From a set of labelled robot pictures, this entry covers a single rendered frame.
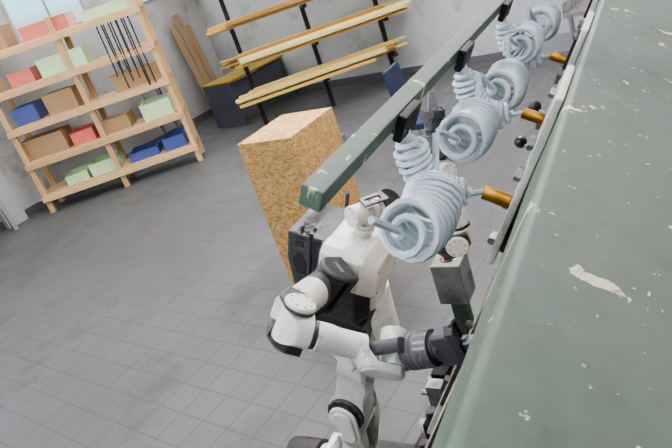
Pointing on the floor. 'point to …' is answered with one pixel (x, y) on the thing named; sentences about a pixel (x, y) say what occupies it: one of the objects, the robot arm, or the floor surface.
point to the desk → (224, 98)
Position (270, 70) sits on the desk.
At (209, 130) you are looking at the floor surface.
